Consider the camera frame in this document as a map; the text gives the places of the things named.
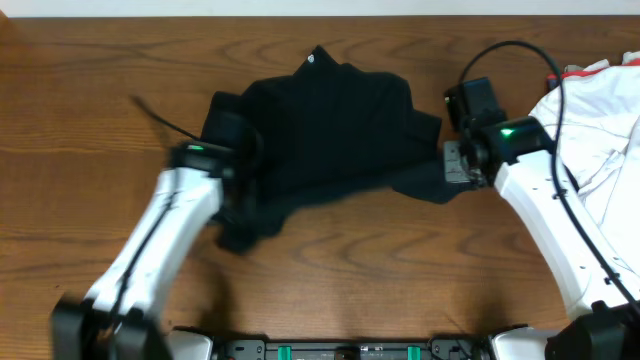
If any black t-shirt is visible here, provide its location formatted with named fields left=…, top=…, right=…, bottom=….
left=209, top=47, right=465, bottom=254

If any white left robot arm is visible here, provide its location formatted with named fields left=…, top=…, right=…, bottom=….
left=50, top=124, right=263, bottom=359

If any white clothes pile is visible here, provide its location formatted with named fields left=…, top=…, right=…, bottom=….
left=560, top=65, right=639, bottom=274

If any red and white garment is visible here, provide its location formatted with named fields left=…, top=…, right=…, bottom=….
left=546, top=51, right=639, bottom=91

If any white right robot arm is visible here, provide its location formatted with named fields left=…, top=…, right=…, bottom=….
left=443, top=117, right=639, bottom=359

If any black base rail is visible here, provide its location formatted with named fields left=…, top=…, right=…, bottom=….
left=211, top=337, right=494, bottom=360

